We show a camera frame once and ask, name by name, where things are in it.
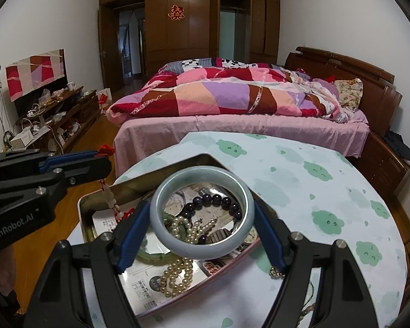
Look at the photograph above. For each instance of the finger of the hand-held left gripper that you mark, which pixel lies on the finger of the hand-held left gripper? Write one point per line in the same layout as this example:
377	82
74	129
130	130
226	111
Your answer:
71	160
88	172

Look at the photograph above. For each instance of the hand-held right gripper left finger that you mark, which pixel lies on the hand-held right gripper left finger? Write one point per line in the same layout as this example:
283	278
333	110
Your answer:
133	235

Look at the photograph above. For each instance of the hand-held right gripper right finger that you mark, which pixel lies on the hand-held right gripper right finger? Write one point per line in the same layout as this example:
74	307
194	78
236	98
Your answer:
270	235

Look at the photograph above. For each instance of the translucent green jade bangle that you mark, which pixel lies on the translucent green jade bangle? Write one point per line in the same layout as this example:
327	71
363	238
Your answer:
150	256

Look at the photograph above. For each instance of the red knot pink bead charm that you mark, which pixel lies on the red knot pink bead charm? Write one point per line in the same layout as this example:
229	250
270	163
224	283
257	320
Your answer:
106	150

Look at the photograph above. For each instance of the rectangular metal tin box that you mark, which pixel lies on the rectangular metal tin box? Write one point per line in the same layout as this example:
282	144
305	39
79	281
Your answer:
133	191

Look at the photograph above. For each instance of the pale white jade bangle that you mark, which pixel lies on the pale white jade bangle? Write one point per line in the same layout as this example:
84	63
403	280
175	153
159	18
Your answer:
205	250

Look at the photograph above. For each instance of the person's left forearm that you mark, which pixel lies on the person's left forearm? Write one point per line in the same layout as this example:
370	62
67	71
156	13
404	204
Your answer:
5	268

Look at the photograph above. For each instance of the wooden television stand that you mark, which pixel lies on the wooden television stand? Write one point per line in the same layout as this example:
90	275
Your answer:
75	116

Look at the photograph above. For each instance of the white box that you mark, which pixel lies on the white box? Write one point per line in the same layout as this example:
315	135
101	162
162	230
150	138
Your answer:
22	140

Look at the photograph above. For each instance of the red and white gift bag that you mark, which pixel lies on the red and white gift bag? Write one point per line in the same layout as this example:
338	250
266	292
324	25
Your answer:
104	99

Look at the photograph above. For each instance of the television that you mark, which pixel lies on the television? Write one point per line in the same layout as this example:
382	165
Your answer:
30	104

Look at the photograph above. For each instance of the white mug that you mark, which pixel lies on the white mug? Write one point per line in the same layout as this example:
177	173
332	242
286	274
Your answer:
70	86

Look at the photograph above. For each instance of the patchwork television cover cloth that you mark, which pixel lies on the patchwork television cover cloth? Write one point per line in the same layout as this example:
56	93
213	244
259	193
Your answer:
34	71

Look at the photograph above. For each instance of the bed with pink sheet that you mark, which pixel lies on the bed with pink sheet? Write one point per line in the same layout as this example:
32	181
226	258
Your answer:
225	126

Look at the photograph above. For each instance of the brown wooden nightstand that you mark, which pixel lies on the brown wooden nightstand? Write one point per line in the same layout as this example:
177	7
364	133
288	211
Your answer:
386	167

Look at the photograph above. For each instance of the patchwork quilt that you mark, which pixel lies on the patchwork quilt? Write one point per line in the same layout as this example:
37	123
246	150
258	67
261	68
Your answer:
208	92

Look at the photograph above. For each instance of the dark folded clothes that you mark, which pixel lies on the dark folded clothes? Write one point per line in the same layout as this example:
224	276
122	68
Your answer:
401	145

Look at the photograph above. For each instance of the floral pillow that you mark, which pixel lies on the floral pillow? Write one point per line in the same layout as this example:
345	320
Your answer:
348	94

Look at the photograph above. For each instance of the brown wooden headboard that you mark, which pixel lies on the brown wooden headboard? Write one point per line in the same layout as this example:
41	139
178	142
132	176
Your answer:
372	88

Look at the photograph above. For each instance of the red paper decoration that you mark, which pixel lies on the red paper decoration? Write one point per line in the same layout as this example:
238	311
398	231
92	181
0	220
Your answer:
176	13

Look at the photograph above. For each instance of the brown wooden wardrobe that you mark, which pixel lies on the brown wooden wardrobe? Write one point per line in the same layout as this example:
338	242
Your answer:
191	24

